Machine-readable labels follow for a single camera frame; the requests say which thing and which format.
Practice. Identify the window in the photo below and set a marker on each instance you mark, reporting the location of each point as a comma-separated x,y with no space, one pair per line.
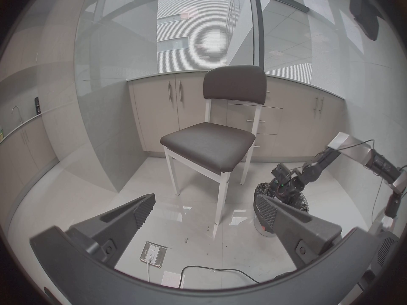
257,27

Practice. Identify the grey padded white chair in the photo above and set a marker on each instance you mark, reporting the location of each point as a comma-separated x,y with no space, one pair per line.
210,145

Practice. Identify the silver faucet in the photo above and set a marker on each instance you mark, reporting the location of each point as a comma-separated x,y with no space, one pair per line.
17,113

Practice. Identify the black plastic bag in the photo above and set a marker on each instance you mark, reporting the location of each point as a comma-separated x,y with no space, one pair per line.
265,187

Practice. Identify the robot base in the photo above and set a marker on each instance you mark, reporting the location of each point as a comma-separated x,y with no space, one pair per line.
386,249

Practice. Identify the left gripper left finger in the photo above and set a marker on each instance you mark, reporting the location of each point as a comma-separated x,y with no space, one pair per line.
117,230

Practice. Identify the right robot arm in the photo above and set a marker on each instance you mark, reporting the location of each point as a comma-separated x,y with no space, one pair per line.
349,145

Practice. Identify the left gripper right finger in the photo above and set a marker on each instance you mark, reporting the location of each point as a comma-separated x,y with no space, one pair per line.
302,237

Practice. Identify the beige cabinet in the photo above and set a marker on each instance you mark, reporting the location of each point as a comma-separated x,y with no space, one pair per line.
152,116
28,151

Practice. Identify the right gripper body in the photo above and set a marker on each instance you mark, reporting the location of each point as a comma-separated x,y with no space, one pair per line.
287,189

